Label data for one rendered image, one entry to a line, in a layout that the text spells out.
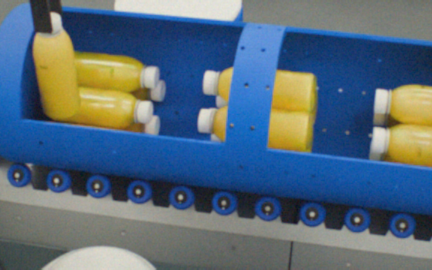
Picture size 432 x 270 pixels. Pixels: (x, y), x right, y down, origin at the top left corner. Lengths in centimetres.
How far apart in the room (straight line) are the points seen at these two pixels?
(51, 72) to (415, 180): 60
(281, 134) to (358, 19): 252
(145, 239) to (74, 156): 21
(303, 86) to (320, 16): 248
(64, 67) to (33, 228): 34
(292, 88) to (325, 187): 17
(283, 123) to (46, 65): 39
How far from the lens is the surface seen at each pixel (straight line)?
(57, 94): 137
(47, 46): 132
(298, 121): 131
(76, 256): 77
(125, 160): 134
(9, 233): 157
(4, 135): 139
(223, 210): 140
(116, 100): 143
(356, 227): 138
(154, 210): 144
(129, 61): 146
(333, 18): 379
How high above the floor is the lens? 193
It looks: 39 degrees down
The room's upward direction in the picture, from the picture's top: 1 degrees counter-clockwise
